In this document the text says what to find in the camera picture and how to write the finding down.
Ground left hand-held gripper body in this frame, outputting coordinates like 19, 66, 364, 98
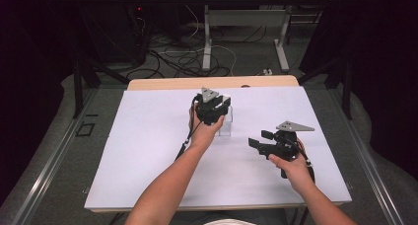
195, 87, 231, 126

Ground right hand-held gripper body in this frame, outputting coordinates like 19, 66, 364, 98
268, 119, 315, 162

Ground clear plastic compartment organiser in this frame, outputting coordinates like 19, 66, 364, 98
214, 104, 235, 137

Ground person's left hand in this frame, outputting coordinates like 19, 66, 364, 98
188, 103, 226, 151

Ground person's right hand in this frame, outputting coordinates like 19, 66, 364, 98
267, 139, 315, 193

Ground wooden table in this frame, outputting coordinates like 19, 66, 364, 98
126, 74, 301, 92

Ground person's dark trousers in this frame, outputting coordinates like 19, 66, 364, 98
171, 207, 292, 225

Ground white table mat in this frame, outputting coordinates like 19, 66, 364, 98
84, 85, 353, 210

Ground black metal stand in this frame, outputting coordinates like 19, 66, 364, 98
71, 53, 131, 119
297, 52, 355, 121

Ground person's white shirt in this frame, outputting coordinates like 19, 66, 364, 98
202, 218, 257, 225

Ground white desk with metal legs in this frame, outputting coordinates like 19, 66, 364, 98
182, 0, 333, 73

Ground black computer tower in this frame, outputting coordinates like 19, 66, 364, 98
98, 1, 153, 65

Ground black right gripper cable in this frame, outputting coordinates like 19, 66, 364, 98
295, 138, 316, 185

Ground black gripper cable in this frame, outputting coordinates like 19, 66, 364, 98
295, 138, 316, 185
174, 95, 200, 161

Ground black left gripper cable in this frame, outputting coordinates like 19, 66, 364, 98
174, 95, 200, 161

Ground tangle of floor cables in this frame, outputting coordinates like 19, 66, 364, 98
125, 17, 268, 80

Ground aluminium floor rail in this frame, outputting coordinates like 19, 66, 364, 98
326, 86, 407, 225
9, 86, 100, 225

